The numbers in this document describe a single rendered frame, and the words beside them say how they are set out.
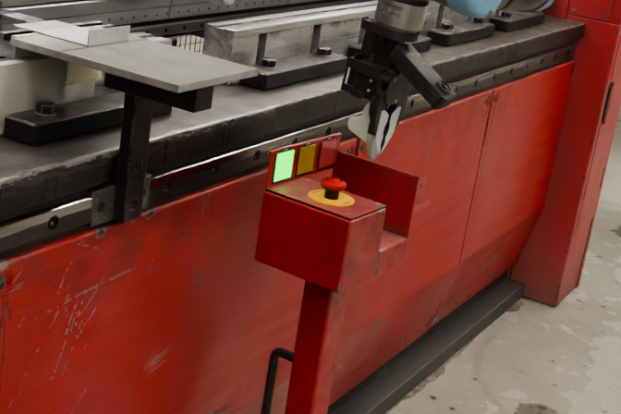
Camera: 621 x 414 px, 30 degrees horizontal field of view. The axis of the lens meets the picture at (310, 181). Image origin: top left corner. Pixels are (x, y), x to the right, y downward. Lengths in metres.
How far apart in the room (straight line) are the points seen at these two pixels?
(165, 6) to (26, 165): 0.85
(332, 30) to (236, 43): 0.35
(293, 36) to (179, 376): 0.66
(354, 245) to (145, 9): 0.70
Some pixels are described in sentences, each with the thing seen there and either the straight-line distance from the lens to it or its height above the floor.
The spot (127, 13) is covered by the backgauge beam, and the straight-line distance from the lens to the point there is 2.14.
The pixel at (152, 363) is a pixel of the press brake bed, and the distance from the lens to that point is 1.79.
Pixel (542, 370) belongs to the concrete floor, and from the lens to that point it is 3.25.
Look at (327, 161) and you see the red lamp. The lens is 1.89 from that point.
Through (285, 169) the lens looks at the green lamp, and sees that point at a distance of 1.78.
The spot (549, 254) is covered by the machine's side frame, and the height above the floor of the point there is 0.16.
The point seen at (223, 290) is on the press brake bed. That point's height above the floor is 0.58.
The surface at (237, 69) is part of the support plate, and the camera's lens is 1.50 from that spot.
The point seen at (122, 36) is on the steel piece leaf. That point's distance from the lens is 1.58.
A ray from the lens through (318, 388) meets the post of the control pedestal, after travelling 1.90.
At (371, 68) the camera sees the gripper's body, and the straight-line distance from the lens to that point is 1.76.
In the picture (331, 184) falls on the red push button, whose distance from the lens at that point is 1.74.
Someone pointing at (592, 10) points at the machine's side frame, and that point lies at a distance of 3.49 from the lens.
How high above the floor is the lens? 1.32
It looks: 17 degrees down
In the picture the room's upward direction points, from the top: 9 degrees clockwise
